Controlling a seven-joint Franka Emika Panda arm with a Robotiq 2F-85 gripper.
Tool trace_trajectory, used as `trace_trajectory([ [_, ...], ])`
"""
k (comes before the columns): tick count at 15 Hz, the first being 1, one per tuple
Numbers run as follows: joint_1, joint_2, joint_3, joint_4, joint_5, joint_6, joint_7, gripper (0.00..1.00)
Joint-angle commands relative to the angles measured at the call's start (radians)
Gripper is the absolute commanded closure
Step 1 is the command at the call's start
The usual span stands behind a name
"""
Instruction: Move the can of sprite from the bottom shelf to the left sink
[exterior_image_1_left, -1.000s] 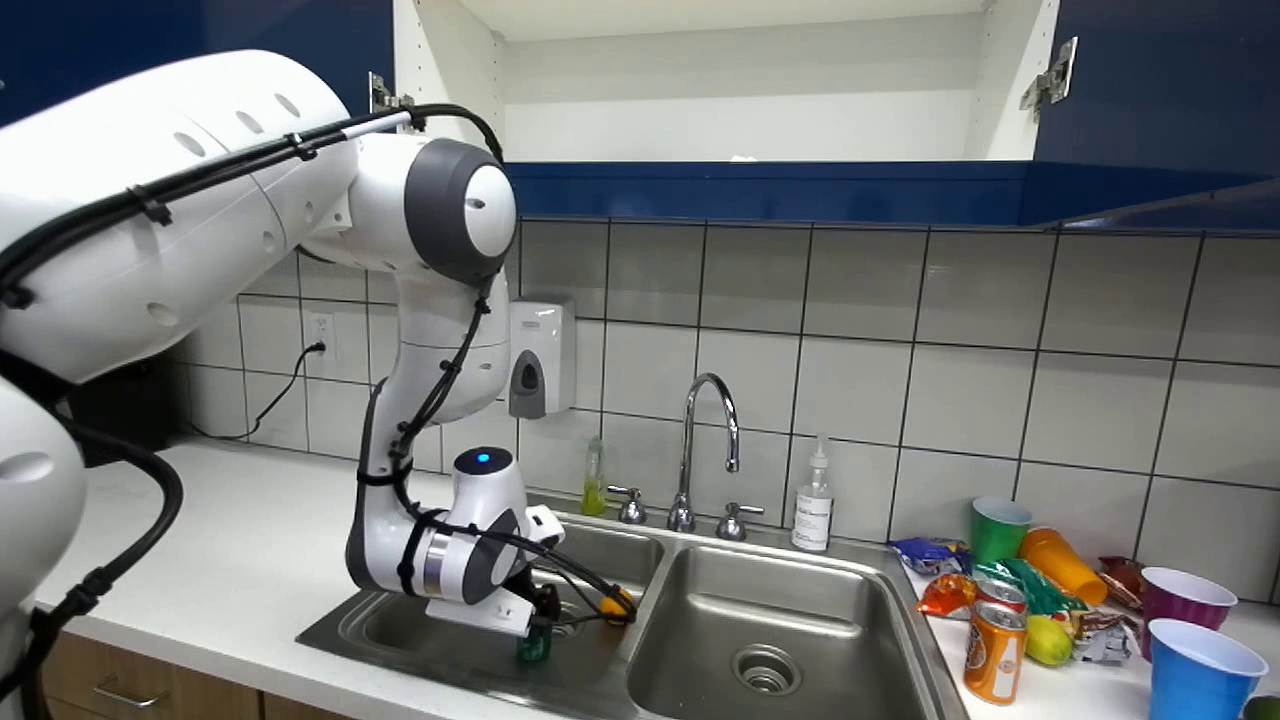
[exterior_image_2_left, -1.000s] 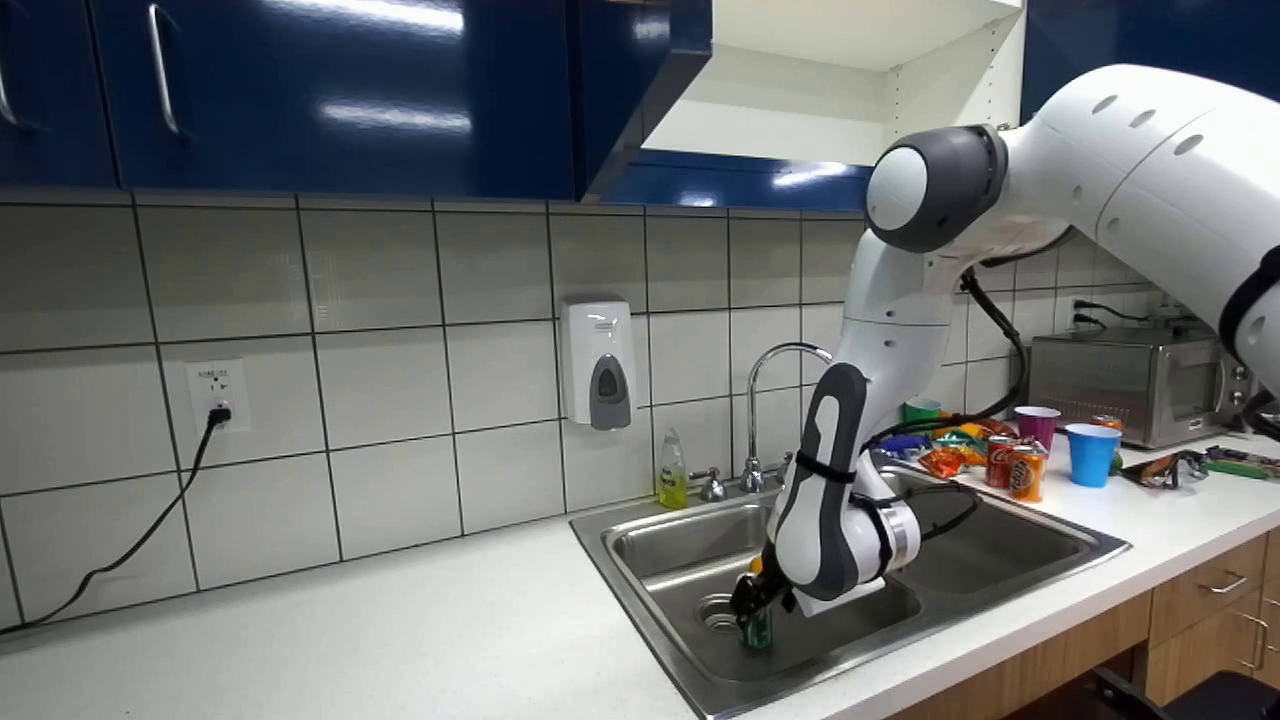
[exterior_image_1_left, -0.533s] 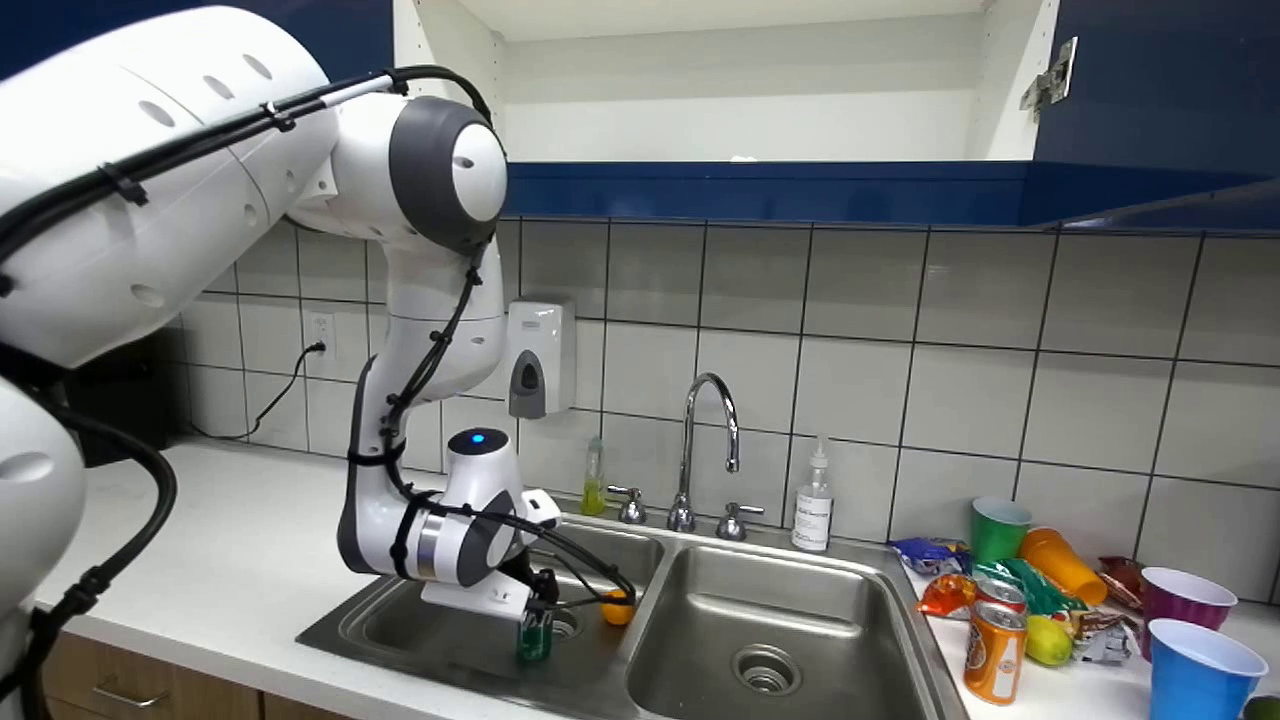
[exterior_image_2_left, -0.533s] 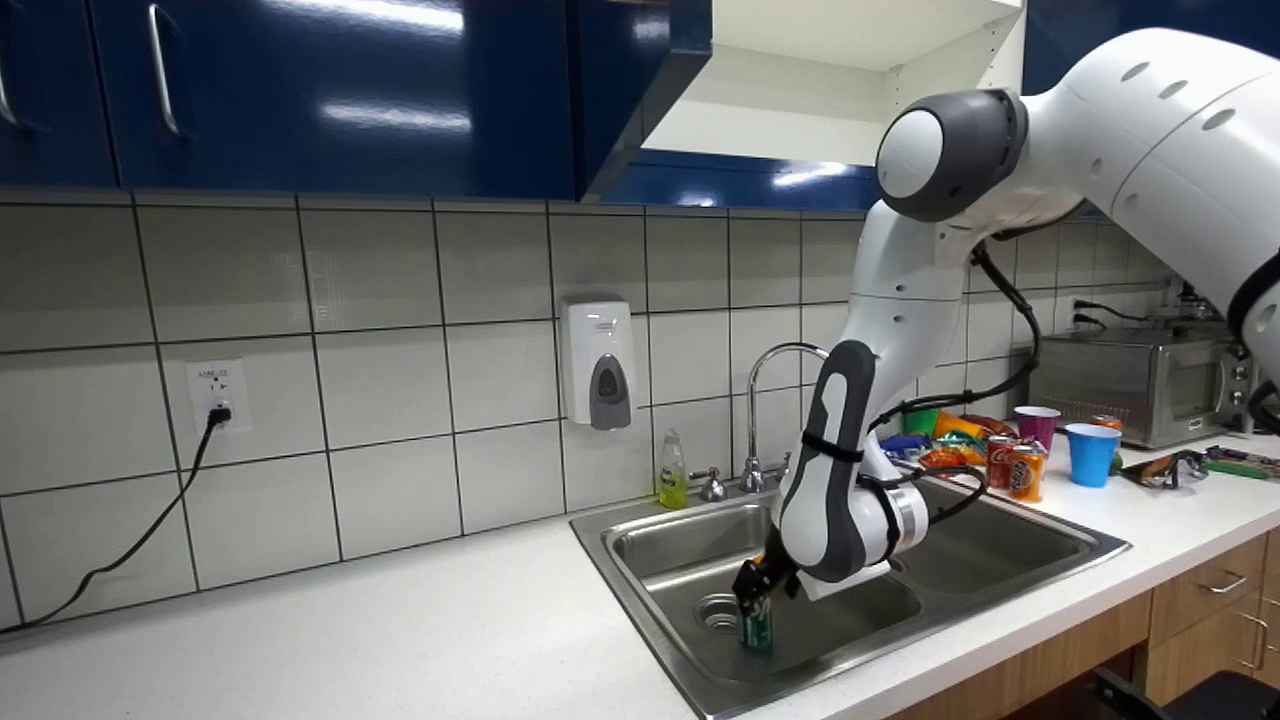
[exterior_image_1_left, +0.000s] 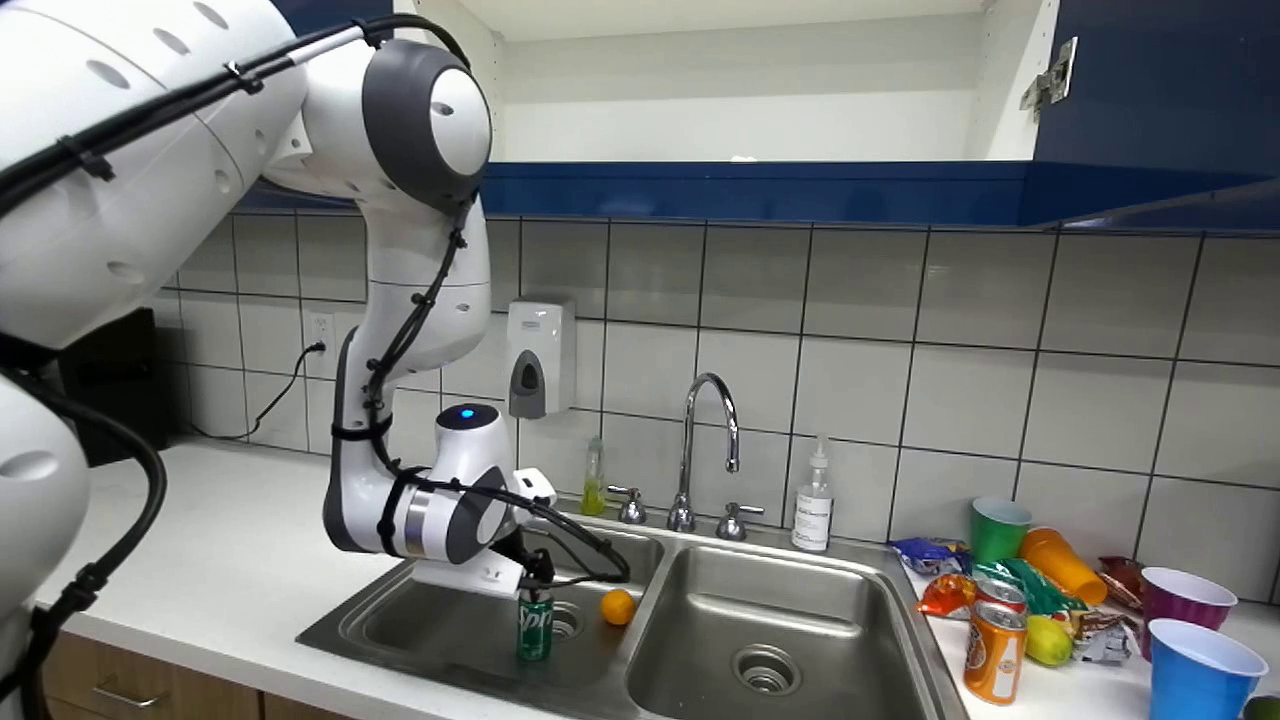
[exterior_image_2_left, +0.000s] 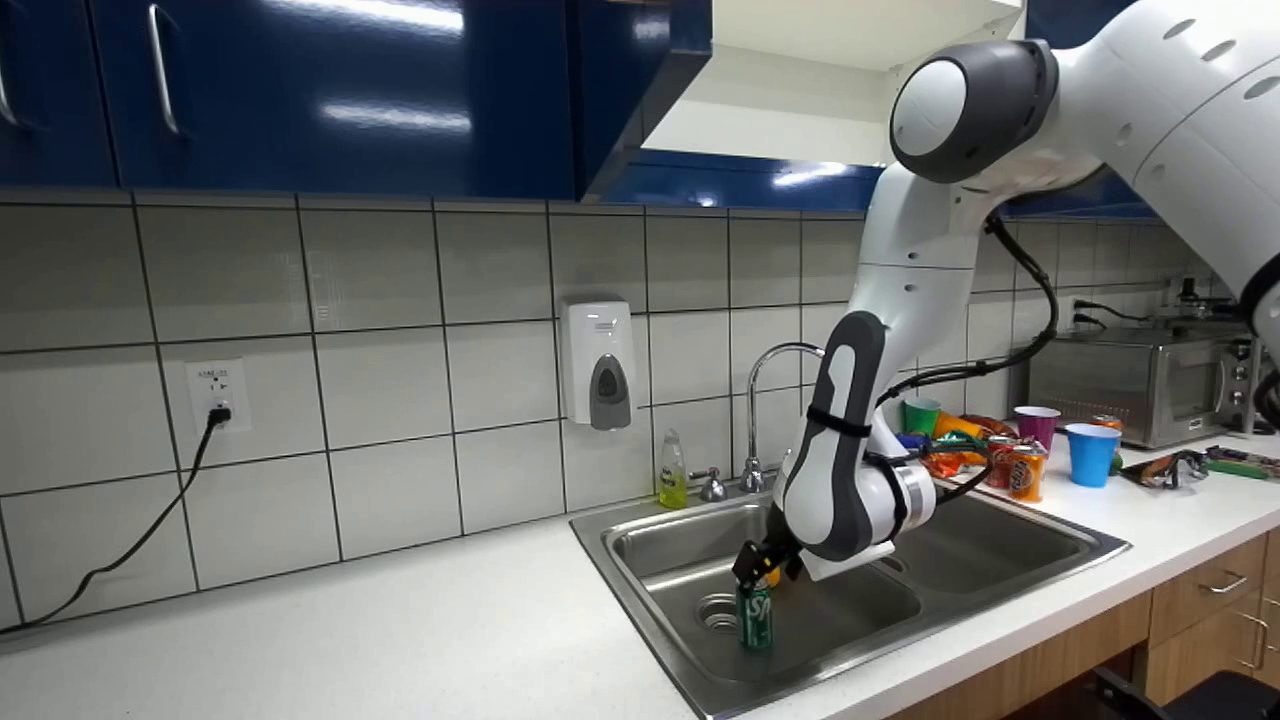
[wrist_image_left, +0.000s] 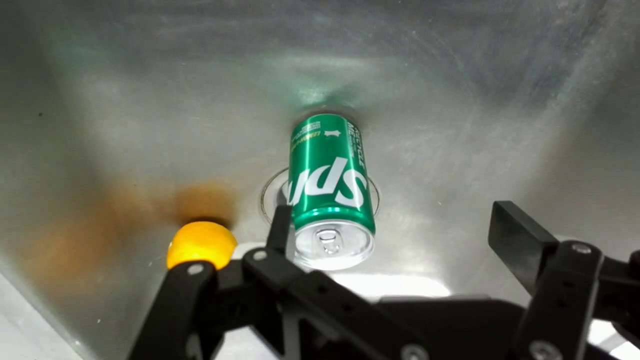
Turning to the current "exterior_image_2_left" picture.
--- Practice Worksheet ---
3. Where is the orange snack bag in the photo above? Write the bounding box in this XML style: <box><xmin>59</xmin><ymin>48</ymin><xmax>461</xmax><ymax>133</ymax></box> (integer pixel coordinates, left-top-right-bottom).
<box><xmin>920</xmin><ymin>444</ymin><xmax>986</xmax><ymax>483</ymax></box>

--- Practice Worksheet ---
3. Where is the blue plastic cup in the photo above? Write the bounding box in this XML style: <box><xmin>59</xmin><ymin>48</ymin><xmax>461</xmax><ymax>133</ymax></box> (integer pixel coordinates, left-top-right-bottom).
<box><xmin>1058</xmin><ymin>419</ymin><xmax>1127</xmax><ymax>493</ymax></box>

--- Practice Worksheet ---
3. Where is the silver toaster oven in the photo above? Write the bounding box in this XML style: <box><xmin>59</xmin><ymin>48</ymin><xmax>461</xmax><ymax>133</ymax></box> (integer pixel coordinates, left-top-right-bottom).
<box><xmin>1023</xmin><ymin>314</ymin><xmax>1250</xmax><ymax>454</ymax></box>

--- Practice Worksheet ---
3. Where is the green plastic cup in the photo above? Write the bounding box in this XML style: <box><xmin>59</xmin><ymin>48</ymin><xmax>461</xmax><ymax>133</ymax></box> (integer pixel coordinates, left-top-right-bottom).
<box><xmin>895</xmin><ymin>397</ymin><xmax>942</xmax><ymax>444</ymax></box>

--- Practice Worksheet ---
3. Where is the green dish soap bottle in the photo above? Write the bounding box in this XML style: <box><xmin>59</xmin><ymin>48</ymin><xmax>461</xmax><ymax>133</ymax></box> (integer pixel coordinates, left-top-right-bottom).
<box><xmin>651</xmin><ymin>423</ymin><xmax>696</xmax><ymax>514</ymax></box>

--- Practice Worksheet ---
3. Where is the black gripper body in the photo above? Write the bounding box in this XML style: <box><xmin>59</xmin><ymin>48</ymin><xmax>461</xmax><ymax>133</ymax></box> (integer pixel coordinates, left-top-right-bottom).
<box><xmin>742</xmin><ymin>527</ymin><xmax>808</xmax><ymax>579</ymax></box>

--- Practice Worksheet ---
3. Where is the wooden base cabinet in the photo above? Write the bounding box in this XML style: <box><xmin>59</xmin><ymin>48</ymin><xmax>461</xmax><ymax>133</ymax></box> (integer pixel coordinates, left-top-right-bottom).
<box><xmin>887</xmin><ymin>527</ymin><xmax>1280</xmax><ymax>720</ymax></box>

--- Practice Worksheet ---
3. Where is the blue cabinet door with handle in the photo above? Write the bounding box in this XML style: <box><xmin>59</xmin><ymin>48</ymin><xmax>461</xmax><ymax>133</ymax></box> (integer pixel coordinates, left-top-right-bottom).
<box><xmin>0</xmin><ymin>0</ymin><xmax>118</xmax><ymax>192</ymax></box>
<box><xmin>82</xmin><ymin>0</ymin><xmax>578</xmax><ymax>207</ymax></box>

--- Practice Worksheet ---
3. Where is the white wall outlet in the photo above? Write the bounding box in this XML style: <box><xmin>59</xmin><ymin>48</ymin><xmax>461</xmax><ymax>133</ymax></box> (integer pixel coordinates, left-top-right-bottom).
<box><xmin>182</xmin><ymin>354</ymin><xmax>255</xmax><ymax>440</ymax></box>

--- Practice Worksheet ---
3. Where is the green hand tool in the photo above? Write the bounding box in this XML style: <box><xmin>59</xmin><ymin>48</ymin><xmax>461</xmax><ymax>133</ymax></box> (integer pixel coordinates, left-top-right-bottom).
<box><xmin>1204</xmin><ymin>444</ymin><xmax>1280</xmax><ymax>483</ymax></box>

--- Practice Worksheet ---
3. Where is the stainless steel double sink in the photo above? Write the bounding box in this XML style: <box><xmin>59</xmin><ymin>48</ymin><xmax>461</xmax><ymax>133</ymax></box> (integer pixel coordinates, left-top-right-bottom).
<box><xmin>568</xmin><ymin>454</ymin><xmax>1135</xmax><ymax>720</ymax></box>

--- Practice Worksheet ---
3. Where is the white wall soap dispenser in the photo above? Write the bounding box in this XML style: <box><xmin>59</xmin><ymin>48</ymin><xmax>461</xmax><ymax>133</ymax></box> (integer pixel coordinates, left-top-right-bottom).
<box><xmin>551</xmin><ymin>291</ymin><xmax>644</xmax><ymax>434</ymax></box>

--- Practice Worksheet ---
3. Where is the black and orange tool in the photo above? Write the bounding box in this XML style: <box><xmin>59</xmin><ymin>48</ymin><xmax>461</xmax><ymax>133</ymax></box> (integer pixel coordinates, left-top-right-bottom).
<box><xmin>1120</xmin><ymin>448</ymin><xmax>1210</xmax><ymax>494</ymax></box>

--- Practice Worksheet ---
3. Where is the chrome gooseneck faucet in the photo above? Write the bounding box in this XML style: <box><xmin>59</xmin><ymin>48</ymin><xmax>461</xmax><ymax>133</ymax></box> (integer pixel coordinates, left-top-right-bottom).
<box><xmin>687</xmin><ymin>335</ymin><xmax>825</xmax><ymax>507</ymax></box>

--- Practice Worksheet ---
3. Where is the green sprite can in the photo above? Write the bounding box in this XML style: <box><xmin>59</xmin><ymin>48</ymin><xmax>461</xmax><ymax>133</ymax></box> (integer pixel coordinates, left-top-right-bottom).
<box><xmin>733</xmin><ymin>579</ymin><xmax>778</xmax><ymax>660</ymax></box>

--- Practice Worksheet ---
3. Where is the purple plastic cup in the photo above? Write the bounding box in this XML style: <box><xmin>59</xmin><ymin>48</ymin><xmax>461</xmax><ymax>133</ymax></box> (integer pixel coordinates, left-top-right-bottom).
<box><xmin>1008</xmin><ymin>399</ymin><xmax>1066</xmax><ymax>459</ymax></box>

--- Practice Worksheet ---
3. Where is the orange soda can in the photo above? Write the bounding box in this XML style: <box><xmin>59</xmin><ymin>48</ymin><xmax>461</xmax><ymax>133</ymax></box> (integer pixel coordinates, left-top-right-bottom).
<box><xmin>1005</xmin><ymin>440</ymin><xmax>1052</xmax><ymax>507</ymax></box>

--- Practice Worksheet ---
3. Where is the black power cord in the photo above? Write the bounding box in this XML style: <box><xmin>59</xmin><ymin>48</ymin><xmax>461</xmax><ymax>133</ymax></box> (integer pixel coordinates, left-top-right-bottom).
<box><xmin>0</xmin><ymin>402</ymin><xmax>238</xmax><ymax>638</ymax></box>

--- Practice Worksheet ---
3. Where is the metal drawer handle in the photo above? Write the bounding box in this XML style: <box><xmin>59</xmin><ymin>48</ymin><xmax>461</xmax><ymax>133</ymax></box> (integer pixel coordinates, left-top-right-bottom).
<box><xmin>1196</xmin><ymin>566</ymin><xmax>1255</xmax><ymax>601</ymax></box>

